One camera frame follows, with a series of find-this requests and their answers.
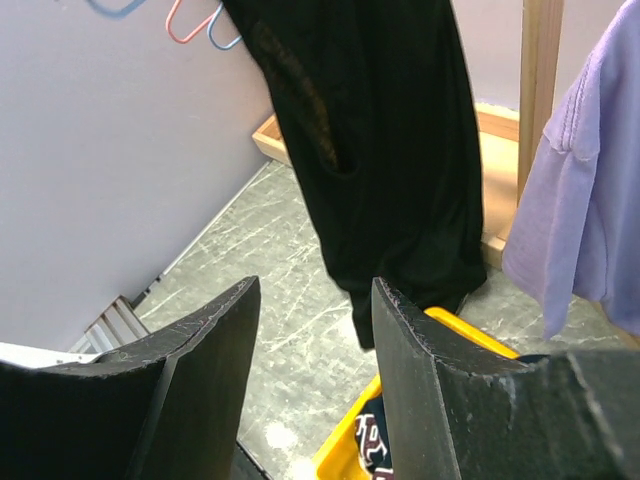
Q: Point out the yellow plastic bin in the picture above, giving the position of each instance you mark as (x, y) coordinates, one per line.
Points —
(338, 457)

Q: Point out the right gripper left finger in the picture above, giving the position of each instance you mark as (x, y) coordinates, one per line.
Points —
(166, 406)

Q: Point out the left wooden clothes rack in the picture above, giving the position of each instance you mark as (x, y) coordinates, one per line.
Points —
(505, 150)

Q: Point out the navy printed shirt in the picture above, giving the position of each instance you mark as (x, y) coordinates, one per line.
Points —
(371, 435)

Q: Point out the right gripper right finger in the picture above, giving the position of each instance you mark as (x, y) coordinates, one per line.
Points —
(456, 410)

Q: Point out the purple t-shirt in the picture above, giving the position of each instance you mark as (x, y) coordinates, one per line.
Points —
(576, 230)

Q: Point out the pink wire hanger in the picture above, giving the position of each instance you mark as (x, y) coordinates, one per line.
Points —
(188, 18)

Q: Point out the black tank top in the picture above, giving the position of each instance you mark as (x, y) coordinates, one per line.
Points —
(380, 150)

